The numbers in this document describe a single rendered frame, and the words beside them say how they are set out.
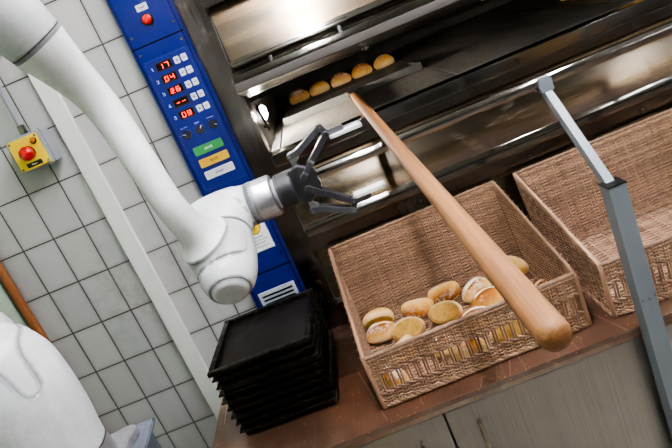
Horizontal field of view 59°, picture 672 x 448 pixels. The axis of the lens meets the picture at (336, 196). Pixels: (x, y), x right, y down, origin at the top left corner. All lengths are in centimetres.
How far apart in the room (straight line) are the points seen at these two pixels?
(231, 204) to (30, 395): 50
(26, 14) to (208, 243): 46
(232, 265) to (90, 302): 102
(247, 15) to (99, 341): 111
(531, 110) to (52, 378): 146
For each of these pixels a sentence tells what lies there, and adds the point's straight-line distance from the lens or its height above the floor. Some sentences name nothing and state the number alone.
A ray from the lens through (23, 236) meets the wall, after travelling 202.
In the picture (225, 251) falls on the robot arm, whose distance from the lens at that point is 108.
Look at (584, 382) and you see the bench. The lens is 160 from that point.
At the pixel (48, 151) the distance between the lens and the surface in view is 185.
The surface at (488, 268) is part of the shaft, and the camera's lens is 63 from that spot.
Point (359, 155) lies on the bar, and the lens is 142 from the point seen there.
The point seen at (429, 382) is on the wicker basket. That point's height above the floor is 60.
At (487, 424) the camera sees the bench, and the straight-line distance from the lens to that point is 158.
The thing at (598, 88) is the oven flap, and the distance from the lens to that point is 197.
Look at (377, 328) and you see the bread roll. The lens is 176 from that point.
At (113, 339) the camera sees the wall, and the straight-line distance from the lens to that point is 208.
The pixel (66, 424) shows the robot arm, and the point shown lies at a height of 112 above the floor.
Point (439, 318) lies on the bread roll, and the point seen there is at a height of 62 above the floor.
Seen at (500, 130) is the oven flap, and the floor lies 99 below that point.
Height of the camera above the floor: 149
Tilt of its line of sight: 16 degrees down
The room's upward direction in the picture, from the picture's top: 23 degrees counter-clockwise
